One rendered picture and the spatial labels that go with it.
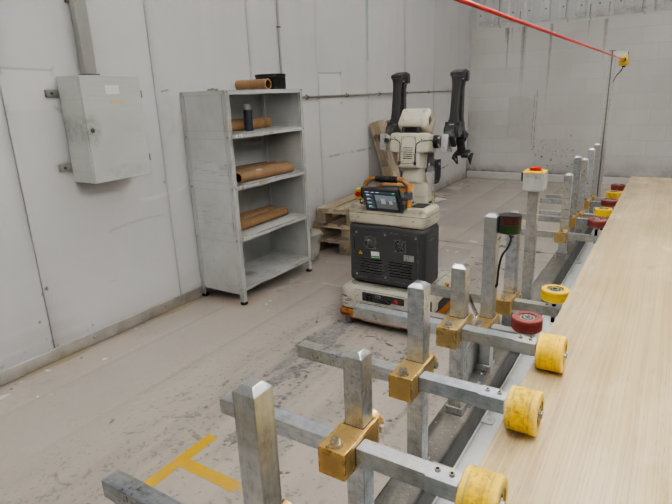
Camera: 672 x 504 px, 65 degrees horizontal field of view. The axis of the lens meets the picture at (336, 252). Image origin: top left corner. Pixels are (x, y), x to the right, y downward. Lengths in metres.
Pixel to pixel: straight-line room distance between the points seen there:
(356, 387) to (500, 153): 8.72
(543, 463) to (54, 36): 3.25
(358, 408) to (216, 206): 3.17
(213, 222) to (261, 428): 3.40
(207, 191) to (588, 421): 3.29
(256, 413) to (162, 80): 3.48
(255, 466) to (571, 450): 0.57
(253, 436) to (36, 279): 2.92
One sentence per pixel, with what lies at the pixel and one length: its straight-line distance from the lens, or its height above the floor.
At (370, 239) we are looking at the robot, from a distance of 3.40.
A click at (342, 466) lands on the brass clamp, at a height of 0.95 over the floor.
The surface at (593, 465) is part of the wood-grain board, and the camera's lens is 1.03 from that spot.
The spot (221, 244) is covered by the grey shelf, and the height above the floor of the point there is 0.46.
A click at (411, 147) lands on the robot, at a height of 1.15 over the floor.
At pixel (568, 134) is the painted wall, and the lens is 9.23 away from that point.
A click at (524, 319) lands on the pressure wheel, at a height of 0.90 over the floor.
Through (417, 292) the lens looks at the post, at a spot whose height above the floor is 1.12.
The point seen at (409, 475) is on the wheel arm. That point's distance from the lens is 0.87.
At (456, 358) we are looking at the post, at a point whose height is 0.86.
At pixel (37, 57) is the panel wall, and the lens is 3.50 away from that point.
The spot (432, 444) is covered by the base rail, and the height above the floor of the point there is 0.70.
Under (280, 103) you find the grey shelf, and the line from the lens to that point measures 4.58.
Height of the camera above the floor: 1.50
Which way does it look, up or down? 17 degrees down
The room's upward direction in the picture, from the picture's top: 2 degrees counter-clockwise
